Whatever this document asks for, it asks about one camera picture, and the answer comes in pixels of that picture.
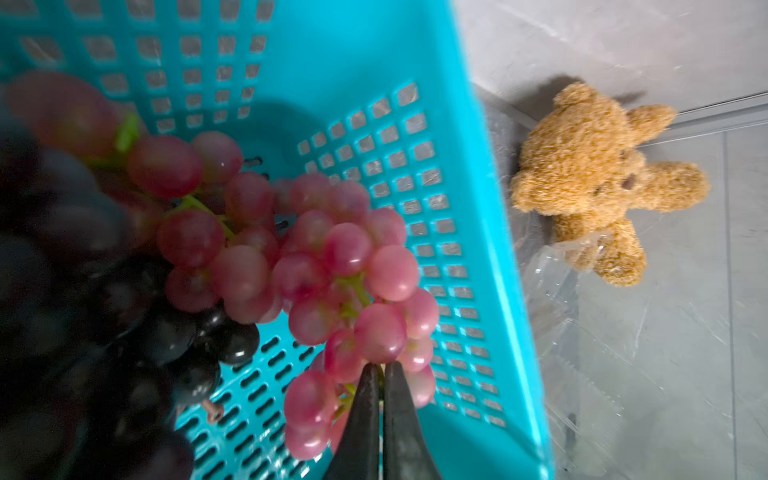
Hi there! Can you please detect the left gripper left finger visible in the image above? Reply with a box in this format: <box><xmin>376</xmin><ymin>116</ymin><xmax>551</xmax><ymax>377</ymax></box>
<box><xmin>323</xmin><ymin>364</ymin><xmax>380</xmax><ymax>480</ymax></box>

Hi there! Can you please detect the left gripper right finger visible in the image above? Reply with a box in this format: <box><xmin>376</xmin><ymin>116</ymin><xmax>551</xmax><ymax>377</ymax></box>
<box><xmin>382</xmin><ymin>362</ymin><xmax>442</xmax><ymax>480</ymax></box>

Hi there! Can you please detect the red grape bunch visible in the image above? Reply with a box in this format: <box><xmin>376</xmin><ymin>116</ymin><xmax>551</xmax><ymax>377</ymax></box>
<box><xmin>1</xmin><ymin>71</ymin><xmax>438</xmax><ymax>460</ymax></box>

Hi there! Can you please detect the clear clamshell container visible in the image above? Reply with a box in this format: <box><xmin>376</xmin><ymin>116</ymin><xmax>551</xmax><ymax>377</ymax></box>
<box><xmin>515</xmin><ymin>231</ymin><xmax>661</xmax><ymax>479</ymax></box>

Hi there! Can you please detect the teal plastic basket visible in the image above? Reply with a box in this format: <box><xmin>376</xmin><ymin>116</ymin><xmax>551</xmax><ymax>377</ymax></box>
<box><xmin>1</xmin><ymin>1</ymin><xmax>555</xmax><ymax>479</ymax></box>

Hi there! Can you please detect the dark purple grape bunch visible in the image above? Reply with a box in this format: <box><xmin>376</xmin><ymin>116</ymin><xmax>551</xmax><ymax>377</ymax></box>
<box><xmin>1</xmin><ymin>118</ymin><xmax>260</xmax><ymax>479</ymax></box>

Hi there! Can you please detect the brown teddy bear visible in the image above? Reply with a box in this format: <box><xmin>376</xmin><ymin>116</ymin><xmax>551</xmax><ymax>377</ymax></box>
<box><xmin>511</xmin><ymin>82</ymin><xmax>710</xmax><ymax>287</ymax></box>

